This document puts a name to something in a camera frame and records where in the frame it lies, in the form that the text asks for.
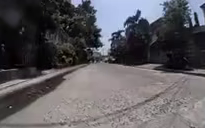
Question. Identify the row of trees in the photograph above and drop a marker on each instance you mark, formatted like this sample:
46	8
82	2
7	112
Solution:
56	30

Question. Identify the low concrete wall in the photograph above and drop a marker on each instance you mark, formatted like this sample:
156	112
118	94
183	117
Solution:
10	75

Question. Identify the dark building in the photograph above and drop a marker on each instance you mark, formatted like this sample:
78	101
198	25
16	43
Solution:
203	36

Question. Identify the raised concrete sidewalk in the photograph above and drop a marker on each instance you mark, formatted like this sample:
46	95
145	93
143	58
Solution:
20	83

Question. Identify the group of dark trees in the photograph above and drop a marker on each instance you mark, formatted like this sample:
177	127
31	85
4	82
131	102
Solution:
140	40

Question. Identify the concrete sidewalk strip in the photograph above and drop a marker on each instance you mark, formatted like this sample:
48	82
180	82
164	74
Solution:
190	70

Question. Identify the grey concrete road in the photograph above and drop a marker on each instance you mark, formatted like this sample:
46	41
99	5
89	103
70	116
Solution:
116	90

